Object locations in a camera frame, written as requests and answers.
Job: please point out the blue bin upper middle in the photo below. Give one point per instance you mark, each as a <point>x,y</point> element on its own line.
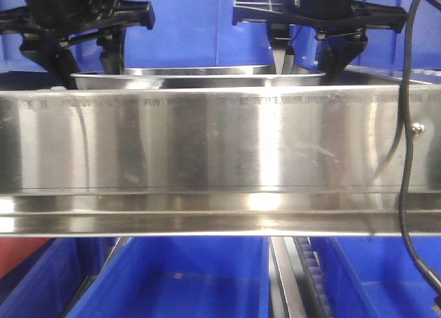
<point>187,33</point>

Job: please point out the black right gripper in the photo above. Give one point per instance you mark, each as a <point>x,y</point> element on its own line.
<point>341,27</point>

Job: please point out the red object lower left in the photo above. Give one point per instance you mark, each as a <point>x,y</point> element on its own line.
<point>16,250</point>

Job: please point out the steel roller track divider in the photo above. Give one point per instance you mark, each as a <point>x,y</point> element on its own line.
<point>296,282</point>

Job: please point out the shelf rail screw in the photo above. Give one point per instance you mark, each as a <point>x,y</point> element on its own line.
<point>418,129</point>

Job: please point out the blue bin lower right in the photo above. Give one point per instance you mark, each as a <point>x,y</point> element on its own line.
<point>372,277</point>

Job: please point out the blue bin lower middle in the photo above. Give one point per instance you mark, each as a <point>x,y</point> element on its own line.
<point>182,277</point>

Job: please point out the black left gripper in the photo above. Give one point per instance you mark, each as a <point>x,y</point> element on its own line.
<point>63,18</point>

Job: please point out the blue bin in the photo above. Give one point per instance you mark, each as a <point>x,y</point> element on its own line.
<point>49,286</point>
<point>372,277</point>
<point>182,277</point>
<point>187,33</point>
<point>385,48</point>

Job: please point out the blue bin lower left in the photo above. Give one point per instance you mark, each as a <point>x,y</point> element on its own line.
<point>49,286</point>

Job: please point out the blue bin upper right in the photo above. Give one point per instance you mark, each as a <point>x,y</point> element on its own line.
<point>385,48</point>

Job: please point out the silver metal tray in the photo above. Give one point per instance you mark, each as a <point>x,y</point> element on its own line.
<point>196,77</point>

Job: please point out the stainless steel shelf rail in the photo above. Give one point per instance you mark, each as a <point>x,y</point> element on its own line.
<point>240,161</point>

